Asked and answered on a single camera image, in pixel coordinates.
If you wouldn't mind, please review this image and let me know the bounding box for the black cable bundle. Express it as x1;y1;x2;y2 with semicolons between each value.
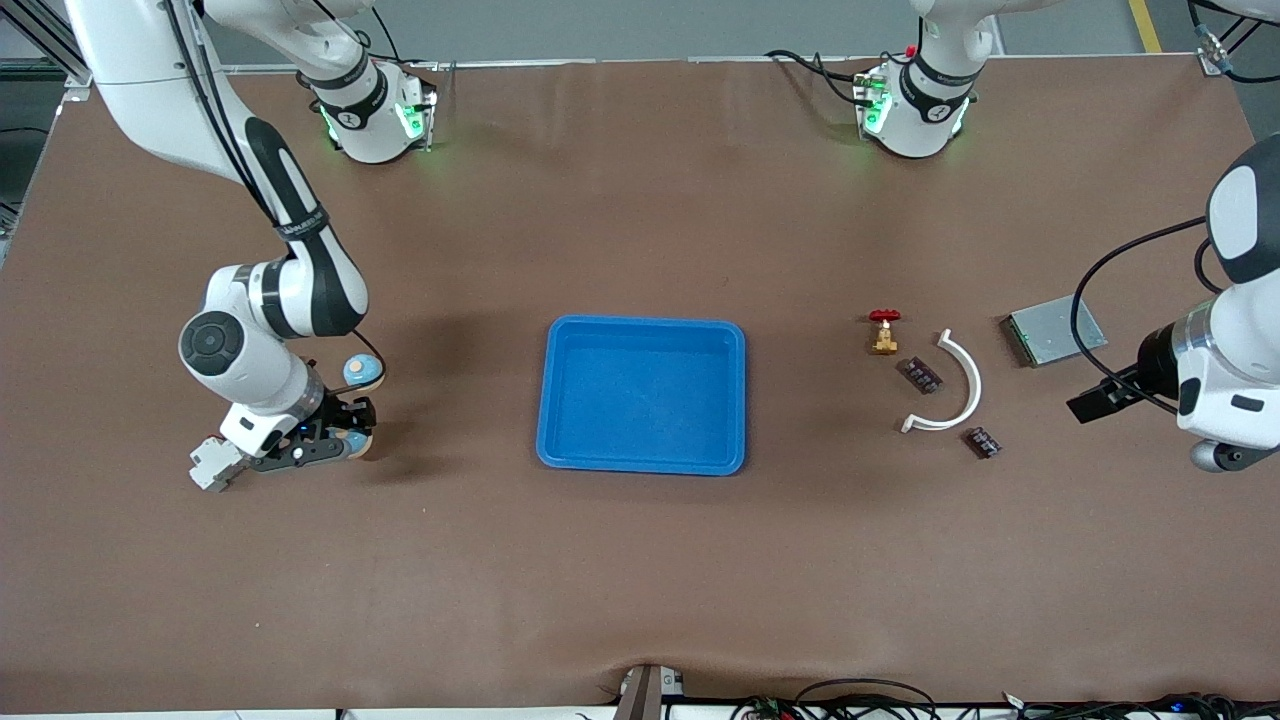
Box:
1000;692;1280;720

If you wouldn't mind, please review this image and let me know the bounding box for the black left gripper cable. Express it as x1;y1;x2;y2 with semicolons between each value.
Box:
1070;215;1231;393

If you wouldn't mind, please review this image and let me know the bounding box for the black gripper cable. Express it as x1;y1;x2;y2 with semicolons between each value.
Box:
1070;215;1231;393
160;0;389;399

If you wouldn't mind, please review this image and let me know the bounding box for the black looped cable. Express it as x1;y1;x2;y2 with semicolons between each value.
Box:
795;678;938;720

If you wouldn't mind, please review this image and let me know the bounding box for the grey metal table bracket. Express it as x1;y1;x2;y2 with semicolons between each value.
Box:
612;664;689;720

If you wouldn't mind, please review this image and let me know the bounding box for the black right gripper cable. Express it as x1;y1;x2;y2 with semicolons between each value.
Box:
160;0;389;399

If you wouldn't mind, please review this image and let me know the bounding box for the white curved pipe clamp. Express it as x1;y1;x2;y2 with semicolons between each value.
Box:
900;329;984;434

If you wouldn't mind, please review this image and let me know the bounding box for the blue plastic tray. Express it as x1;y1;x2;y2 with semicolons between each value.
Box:
536;315;748;477

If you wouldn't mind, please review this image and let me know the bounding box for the white circuit breaker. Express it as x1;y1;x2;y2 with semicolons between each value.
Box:
188;437;251;493

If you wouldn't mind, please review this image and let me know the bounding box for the grey metal plate green edge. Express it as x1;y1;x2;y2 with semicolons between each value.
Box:
1003;296;1109;369

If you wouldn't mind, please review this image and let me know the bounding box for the aluminium frame profile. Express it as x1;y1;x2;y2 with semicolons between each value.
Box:
0;0;101;101

